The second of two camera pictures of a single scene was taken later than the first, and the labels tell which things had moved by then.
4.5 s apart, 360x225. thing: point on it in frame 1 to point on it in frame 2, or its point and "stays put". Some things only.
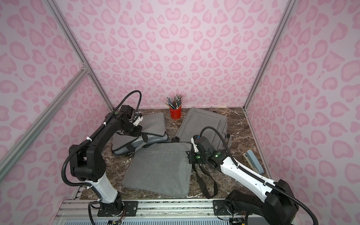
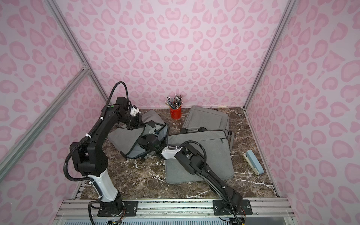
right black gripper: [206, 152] to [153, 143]
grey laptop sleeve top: [153, 129] stays put
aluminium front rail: [167, 209] stays put
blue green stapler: [253, 162] stays put
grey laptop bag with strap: [163, 169] to [217, 145]
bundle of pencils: [176, 103] stays put
